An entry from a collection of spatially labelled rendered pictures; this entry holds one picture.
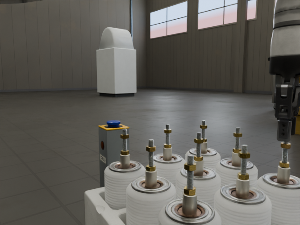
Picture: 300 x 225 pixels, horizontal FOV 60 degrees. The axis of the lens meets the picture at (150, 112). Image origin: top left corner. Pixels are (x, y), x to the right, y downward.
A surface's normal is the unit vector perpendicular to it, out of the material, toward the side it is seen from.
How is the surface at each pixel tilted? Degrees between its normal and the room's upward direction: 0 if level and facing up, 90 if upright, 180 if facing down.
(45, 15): 90
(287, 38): 84
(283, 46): 90
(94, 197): 0
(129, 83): 90
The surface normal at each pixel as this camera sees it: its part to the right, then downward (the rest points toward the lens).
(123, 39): 0.69, -0.07
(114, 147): 0.50, 0.11
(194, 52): -0.79, 0.08
